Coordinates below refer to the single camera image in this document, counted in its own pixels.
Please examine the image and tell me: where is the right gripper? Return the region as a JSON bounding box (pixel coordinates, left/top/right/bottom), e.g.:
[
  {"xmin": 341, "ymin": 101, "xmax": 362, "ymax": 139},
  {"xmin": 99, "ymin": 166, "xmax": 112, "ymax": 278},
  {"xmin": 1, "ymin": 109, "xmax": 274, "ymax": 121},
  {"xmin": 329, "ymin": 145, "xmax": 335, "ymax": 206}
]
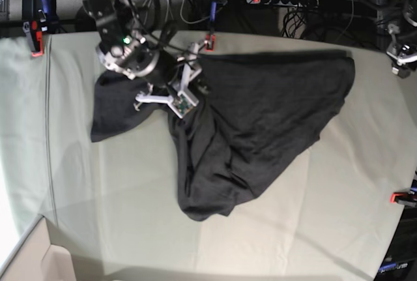
[{"xmin": 135, "ymin": 42, "xmax": 207, "ymax": 119}]

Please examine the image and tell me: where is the black t-shirt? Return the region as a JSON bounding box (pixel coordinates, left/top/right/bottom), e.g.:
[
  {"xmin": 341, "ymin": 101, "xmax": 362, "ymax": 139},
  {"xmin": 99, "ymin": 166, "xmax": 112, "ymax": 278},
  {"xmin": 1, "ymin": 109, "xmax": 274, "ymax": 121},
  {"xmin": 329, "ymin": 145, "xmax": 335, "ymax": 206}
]
[{"xmin": 90, "ymin": 50, "xmax": 356, "ymax": 221}]

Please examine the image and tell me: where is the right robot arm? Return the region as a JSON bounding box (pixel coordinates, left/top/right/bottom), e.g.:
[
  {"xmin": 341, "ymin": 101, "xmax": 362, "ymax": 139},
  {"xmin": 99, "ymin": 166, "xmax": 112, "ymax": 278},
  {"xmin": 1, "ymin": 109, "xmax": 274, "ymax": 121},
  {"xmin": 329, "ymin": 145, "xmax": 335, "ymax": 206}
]
[{"xmin": 83, "ymin": 0, "xmax": 208, "ymax": 119}]

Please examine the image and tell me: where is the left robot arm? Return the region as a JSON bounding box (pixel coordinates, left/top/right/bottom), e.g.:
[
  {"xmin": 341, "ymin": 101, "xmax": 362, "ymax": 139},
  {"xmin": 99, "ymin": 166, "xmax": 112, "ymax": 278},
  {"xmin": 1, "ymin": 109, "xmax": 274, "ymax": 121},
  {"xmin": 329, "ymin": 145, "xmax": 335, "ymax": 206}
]
[{"xmin": 386, "ymin": 0, "xmax": 416, "ymax": 79}]

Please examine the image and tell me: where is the middle black orange clamp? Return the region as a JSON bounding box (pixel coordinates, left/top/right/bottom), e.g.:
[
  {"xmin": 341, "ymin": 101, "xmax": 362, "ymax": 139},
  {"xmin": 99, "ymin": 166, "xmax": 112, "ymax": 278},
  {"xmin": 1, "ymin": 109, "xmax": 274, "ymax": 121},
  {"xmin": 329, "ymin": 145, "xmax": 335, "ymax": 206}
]
[{"xmin": 205, "ymin": 1, "xmax": 217, "ymax": 52}]

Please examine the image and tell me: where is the black orange clamp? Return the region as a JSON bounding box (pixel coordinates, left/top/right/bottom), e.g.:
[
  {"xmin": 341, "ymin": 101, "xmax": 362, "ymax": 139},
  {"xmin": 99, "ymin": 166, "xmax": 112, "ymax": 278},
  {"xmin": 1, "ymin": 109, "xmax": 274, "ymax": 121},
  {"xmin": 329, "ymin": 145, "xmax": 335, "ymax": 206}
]
[
  {"xmin": 22, "ymin": 0, "xmax": 57, "ymax": 57},
  {"xmin": 205, "ymin": 1, "xmax": 217, "ymax": 52},
  {"xmin": 390, "ymin": 179, "xmax": 416, "ymax": 208}
]

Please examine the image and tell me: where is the left black orange clamp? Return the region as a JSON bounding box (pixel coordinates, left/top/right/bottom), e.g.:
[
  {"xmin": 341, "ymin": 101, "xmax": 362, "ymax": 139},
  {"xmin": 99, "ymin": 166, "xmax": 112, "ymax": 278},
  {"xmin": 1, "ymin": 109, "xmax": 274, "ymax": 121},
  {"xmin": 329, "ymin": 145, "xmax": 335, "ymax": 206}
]
[{"xmin": 22, "ymin": 0, "xmax": 57, "ymax": 57}]

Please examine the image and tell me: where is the cardboard box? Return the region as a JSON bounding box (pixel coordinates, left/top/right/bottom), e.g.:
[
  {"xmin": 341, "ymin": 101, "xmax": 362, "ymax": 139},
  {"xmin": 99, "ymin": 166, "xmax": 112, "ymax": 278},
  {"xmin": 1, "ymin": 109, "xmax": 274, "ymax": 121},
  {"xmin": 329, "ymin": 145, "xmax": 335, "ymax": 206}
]
[{"xmin": 1, "ymin": 216, "xmax": 76, "ymax": 281}]

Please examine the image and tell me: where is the right black orange clamp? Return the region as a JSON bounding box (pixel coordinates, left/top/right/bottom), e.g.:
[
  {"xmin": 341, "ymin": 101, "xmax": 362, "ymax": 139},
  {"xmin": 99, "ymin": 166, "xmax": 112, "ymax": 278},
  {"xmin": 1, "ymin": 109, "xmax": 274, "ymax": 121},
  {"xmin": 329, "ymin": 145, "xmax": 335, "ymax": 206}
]
[{"xmin": 390, "ymin": 179, "xmax": 416, "ymax": 208}]

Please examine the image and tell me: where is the white cable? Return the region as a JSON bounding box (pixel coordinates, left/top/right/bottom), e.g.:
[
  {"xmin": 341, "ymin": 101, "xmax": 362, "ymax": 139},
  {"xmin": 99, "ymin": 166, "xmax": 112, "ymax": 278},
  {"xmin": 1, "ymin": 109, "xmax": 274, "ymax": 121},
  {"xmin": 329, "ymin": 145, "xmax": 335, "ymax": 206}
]
[{"xmin": 126, "ymin": 0, "xmax": 212, "ymax": 31}]

